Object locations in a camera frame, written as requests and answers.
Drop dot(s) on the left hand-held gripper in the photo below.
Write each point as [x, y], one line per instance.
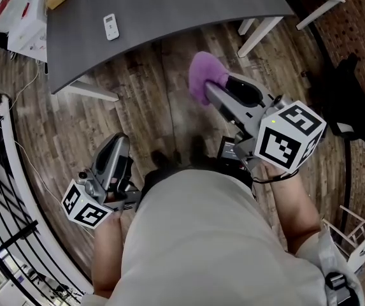
[86, 209]

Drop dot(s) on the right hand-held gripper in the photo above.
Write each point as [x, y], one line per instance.
[284, 139]

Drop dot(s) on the purple cleaning cloth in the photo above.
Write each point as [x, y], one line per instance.
[204, 72]

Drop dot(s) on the white remote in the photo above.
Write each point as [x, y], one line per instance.
[111, 27]

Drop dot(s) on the person's right forearm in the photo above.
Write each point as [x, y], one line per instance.
[293, 215]

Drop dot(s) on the person's left forearm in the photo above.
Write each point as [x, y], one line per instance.
[105, 260]

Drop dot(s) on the black device box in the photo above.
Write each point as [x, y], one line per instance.
[230, 151]

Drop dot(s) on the person's black trousers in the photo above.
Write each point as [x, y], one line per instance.
[176, 167]

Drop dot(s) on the white table leg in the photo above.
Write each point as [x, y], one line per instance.
[314, 14]
[86, 91]
[246, 26]
[258, 38]

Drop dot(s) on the black office chair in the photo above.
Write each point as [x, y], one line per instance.
[354, 107]

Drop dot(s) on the person's white shirt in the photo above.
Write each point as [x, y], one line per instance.
[201, 250]

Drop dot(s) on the white cardboard box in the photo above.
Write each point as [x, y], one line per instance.
[29, 30]

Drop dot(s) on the white wooden rack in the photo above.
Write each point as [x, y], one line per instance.
[357, 237]

